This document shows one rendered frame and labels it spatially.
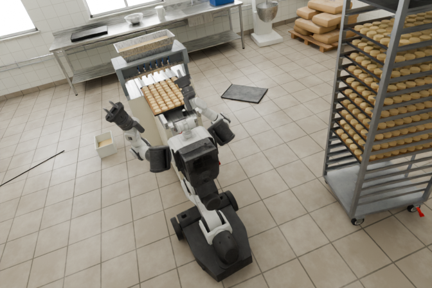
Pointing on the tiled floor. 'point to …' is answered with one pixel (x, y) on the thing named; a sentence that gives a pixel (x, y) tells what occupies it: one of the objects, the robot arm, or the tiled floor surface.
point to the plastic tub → (105, 144)
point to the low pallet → (314, 41)
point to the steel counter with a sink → (188, 10)
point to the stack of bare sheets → (244, 93)
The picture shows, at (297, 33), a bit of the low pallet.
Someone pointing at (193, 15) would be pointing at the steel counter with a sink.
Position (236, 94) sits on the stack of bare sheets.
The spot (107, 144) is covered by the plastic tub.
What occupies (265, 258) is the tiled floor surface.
